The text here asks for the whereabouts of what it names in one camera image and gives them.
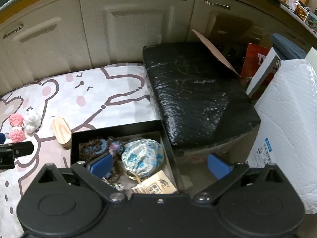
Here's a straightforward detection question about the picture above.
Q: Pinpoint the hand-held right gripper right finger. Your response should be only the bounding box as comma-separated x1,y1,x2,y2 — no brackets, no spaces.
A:
193,153,289,204

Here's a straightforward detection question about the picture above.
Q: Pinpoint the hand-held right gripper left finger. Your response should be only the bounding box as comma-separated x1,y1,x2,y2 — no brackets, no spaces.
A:
31,153,126,204

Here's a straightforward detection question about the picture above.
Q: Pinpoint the dark crochet dragon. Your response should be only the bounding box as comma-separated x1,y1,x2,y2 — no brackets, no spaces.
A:
79,137,124,180

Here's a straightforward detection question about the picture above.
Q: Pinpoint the pink white crochet toy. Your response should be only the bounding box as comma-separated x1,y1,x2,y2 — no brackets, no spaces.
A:
9,113,26,143

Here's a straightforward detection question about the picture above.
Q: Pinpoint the white crochet flower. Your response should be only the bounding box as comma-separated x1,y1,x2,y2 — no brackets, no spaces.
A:
23,111,42,135

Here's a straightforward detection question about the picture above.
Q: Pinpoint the floral drawstring pouch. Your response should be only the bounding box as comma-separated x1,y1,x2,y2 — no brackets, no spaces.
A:
121,139,165,179

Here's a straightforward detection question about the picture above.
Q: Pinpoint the oval wooden block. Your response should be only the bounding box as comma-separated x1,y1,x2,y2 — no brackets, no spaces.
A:
51,116,73,149

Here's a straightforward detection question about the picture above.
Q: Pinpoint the black cardboard box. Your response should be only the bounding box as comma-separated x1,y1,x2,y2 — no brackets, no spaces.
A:
71,120,185,197

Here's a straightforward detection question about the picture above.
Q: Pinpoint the tan tissue pack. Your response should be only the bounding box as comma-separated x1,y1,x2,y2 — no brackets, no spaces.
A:
131,171,179,195

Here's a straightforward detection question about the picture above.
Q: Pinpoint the printed bear blanket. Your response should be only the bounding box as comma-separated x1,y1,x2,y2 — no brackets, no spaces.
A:
0,63,161,238

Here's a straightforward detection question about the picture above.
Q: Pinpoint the black wrapped cushion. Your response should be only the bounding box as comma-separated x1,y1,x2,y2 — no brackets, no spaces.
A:
142,42,262,152

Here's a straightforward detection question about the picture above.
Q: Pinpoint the white foam package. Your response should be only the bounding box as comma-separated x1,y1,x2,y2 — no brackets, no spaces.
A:
248,59,317,215

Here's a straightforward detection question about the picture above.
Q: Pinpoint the white board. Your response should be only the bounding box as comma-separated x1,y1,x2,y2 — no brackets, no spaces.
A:
246,47,281,99

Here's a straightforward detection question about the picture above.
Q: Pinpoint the cream cabinet door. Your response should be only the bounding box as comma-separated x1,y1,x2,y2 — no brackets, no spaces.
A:
194,0,275,47
0,0,83,95
79,0,197,66

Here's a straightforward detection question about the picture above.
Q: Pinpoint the red box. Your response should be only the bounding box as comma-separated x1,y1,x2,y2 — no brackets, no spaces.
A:
240,43,271,80

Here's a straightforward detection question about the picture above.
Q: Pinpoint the brown cardboard flap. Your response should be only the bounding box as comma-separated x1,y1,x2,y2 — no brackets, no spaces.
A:
191,28,241,78

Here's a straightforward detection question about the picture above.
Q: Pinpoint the grey folded cloth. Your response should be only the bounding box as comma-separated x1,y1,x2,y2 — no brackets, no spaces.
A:
270,33,308,60

